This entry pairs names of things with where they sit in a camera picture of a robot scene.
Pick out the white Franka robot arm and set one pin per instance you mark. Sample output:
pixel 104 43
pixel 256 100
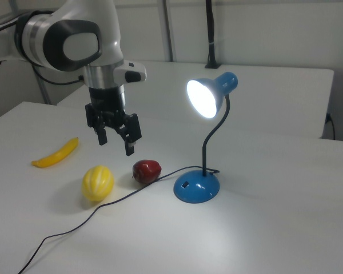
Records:
pixel 83 25

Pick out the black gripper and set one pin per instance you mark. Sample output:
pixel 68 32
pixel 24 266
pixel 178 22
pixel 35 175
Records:
pixel 108 111

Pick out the blue gooseneck desk lamp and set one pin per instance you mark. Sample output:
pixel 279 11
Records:
pixel 196 187

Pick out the yellow ribbed melon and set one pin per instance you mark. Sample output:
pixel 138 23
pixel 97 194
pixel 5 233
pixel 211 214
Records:
pixel 97 183

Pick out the black clamped pole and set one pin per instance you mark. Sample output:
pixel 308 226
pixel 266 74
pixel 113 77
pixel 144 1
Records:
pixel 211 31

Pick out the yellow banana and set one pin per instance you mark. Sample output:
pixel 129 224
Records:
pixel 57 155

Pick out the dark red apple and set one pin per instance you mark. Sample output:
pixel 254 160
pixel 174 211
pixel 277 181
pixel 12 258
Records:
pixel 146 171

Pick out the grey partition frame post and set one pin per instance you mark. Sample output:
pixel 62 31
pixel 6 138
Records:
pixel 169 31
pixel 44 88

